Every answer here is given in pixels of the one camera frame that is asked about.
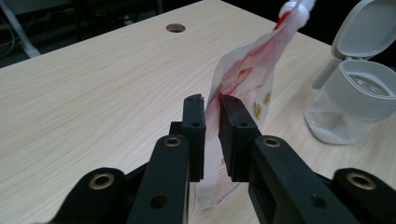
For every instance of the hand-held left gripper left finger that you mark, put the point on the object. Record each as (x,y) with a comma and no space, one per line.
(174,180)

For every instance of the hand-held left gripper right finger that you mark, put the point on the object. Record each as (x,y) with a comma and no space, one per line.
(267,174)

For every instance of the white desk leg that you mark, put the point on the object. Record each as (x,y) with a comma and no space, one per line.
(18,31)

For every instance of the white lidded clear jar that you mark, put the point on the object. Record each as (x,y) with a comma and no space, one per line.
(358,99)

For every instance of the red and white refill pouch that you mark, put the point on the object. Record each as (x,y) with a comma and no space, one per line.
(246,77)

